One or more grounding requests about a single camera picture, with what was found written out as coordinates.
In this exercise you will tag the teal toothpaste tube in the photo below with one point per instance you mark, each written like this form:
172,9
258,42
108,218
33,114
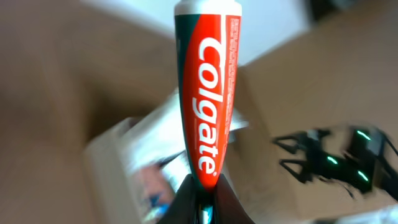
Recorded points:
207,34

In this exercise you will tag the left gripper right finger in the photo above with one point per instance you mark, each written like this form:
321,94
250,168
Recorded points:
227,207

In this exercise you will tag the white box pink interior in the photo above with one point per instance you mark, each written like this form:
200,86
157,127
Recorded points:
133,183

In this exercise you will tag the white conditioner tube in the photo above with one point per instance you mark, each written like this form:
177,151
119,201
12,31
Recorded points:
158,139

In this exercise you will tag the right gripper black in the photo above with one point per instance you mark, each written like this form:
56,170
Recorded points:
329,158

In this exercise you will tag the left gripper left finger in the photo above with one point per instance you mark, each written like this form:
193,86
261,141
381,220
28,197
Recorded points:
183,209

